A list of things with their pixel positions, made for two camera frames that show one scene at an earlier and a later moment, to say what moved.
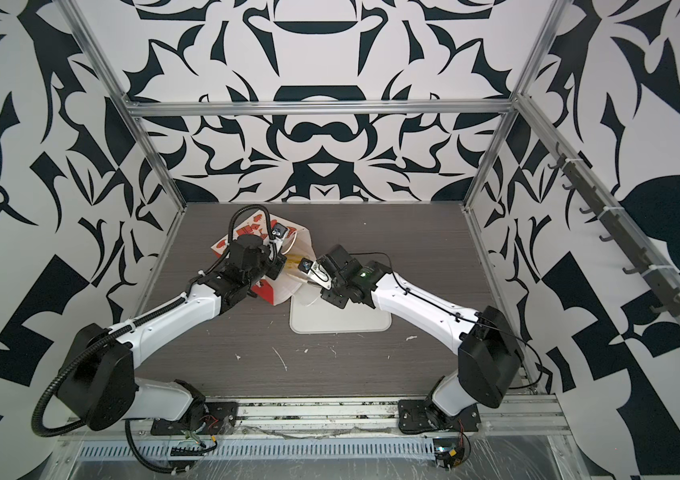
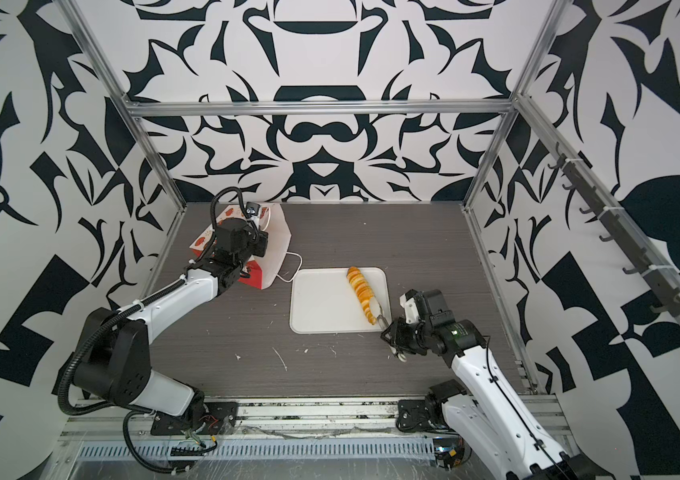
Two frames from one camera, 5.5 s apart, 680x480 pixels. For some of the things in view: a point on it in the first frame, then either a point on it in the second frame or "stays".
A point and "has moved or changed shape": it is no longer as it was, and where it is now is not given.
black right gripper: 330,295 to 397,336
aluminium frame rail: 501,415 stays
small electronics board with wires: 449,452 stays
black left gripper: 277,263 to 262,239
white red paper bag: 288,240 has moved or changed shape
